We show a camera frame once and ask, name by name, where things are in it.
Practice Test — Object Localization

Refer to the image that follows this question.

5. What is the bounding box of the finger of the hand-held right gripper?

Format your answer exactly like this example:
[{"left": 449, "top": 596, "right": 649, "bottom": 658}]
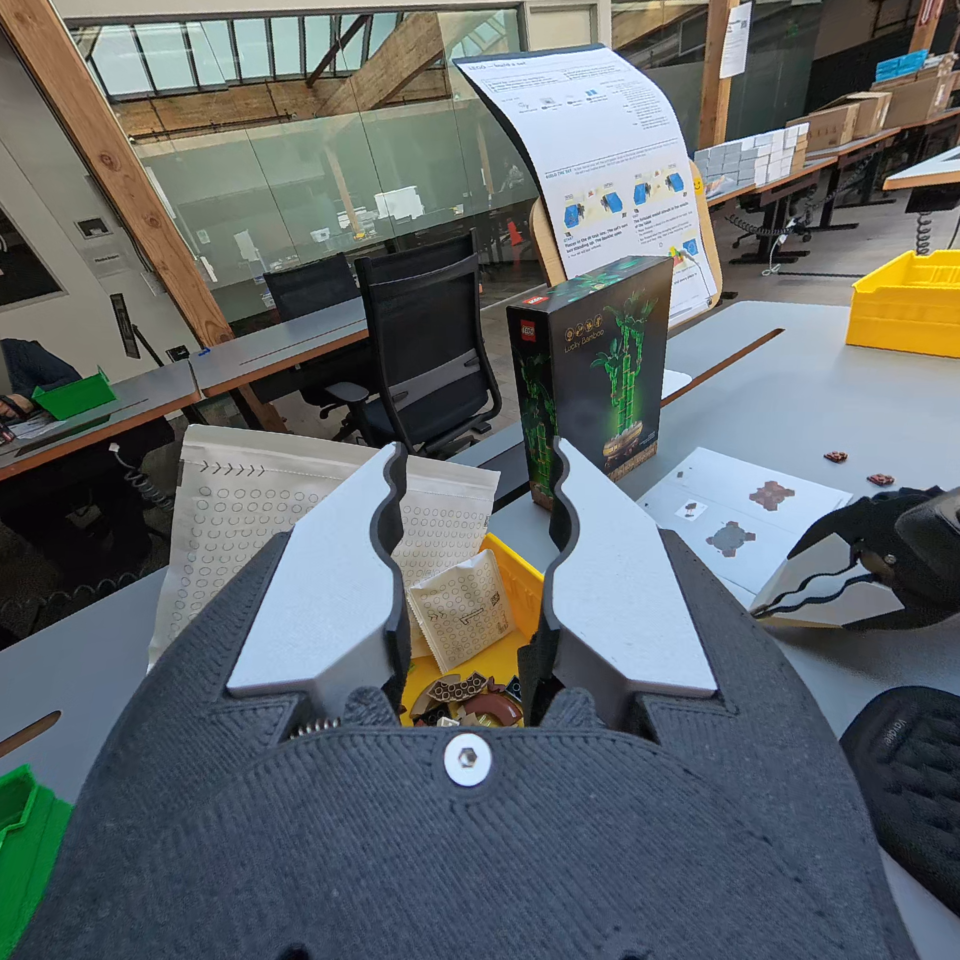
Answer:
[
  {"left": 750, "top": 573, "right": 907, "bottom": 631},
  {"left": 752, "top": 528, "right": 882, "bottom": 616}
]

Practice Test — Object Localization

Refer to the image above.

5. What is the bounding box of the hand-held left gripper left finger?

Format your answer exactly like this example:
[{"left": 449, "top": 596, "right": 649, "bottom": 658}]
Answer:
[{"left": 226, "top": 442, "right": 414, "bottom": 727}]

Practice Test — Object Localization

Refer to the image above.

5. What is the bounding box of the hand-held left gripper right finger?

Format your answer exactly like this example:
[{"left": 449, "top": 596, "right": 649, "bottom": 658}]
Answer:
[{"left": 519, "top": 437, "right": 720, "bottom": 727}]

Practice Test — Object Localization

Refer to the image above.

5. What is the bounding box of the yellow plastic bin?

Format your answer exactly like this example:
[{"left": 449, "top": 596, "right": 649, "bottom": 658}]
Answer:
[
  {"left": 846, "top": 249, "right": 960, "bottom": 359},
  {"left": 397, "top": 531, "right": 545, "bottom": 729}
]

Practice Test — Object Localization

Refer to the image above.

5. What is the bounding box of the pile of toy bricks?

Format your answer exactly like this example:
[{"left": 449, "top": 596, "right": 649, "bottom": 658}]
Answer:
[{"left": 411, "top": 672, "right": 525, "bottom": 729}]

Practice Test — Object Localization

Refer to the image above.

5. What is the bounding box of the instruction booklet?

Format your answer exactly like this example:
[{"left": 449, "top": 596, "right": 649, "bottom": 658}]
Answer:
[{"left": 636, "top": 446, "right": 855, "bottom": 601}]

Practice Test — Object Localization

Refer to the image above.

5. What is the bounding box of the large white paper bag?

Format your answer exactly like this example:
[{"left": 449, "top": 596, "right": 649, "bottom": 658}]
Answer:
[{"left": 147, "top": 423, "right": 501, "bottom": 669}]

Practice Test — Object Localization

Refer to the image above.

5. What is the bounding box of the small white paper bag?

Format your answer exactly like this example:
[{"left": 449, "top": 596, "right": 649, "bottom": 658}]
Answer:
[{"left": 407, "top": 549, "right": 515, "bottom": 674}]

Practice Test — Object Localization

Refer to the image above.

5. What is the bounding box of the black wrist rest cushion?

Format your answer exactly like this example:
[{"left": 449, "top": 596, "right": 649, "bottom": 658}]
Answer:
[{"left": 840, "top": 686, "right": 960, "bottom": 905}]

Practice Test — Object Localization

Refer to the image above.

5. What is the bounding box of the black bamboo set box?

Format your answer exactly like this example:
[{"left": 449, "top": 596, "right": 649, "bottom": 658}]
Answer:
[{"left": 506, "top": 255, "right": 675, "bottom": 513}]

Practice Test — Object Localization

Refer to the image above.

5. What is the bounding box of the grey office table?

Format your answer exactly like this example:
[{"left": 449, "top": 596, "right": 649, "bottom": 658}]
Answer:
[
  {"left": 187, "top": 296, "right": 376, "bottom": 432},
  {"left": 0, "top": 360, "right": 205, "bottom": 481}
]

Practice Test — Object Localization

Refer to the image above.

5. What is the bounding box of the black mesh office chair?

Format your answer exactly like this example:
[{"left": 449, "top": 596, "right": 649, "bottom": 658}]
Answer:
[
  {"left": 262, "top": 253, "right": 363, "bottom": 325},
  {"left": 324, "top": 228, "right": 504, "bottom": 460}
]

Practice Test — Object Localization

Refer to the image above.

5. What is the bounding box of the green plastic bin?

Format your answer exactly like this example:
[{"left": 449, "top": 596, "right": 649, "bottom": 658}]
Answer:
[
  {"left": 31, "top": 366, "right": 119, "bottom": 421},
  {"left": 0, "top": 763, "right": 76, "bottom": 960}
]

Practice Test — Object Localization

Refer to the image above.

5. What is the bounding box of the black monitor on stand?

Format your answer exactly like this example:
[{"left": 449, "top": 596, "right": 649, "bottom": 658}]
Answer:
[{"left": 110, "top": 292, "right": 168, "bottom": 369}]

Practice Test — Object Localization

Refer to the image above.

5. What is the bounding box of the wooden sheet stand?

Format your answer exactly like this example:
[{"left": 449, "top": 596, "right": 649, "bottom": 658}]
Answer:
[{"left": 528, "top": 153, "right": 723, "bottom": 309}]

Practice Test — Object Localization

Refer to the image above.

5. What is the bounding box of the stack of white boxes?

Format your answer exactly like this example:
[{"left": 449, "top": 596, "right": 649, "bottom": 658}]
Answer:
[{"left": 693, "top": 121, "right": 811, "bottom": 189}]

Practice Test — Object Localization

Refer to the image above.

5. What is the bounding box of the cardboard box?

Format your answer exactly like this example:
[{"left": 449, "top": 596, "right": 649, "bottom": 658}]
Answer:
[
  {"left": 821, "top": 90, "right": 894, "bottom": 140},
  {"left": 786, "top": 101, "right": 861, "bottom": 155}
]

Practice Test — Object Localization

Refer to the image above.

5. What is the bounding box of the stack of blue boxes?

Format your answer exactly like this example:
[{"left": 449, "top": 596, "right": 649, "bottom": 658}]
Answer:
[{"left": 873, "top": 48, "right": 957, "bottom": 84}]

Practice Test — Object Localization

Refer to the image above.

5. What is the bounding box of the black phone sign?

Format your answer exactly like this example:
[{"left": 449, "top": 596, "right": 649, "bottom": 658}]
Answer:
[{"left": 0, "top": 202, "right": 67, "bottom": 310}]

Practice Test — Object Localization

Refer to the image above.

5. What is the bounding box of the printed instruction sheet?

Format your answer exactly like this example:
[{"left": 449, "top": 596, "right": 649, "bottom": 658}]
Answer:
[{"left": 452, "top": 43, "right": 717, "bottom": 327}]

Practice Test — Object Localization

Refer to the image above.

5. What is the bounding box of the white paper notice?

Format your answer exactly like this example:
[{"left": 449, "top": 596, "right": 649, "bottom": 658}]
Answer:
[{"left": 718, "top": 0, "right": 754, "bottom": 80}]

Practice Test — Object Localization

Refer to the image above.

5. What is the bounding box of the black coiled cable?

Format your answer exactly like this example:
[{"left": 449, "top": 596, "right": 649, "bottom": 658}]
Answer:
[{"left": 108, "top": 442, "right": 177, "bottom": 515}]

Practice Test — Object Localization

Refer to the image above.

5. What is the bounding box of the wooden support post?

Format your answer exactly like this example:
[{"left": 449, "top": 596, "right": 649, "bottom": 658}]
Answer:
[
  {"left": 697, "top": 0, "right": 741, "bottom": 151},
  {"left": 0, "top": 0, "right": 290, "bottom": 435}
]

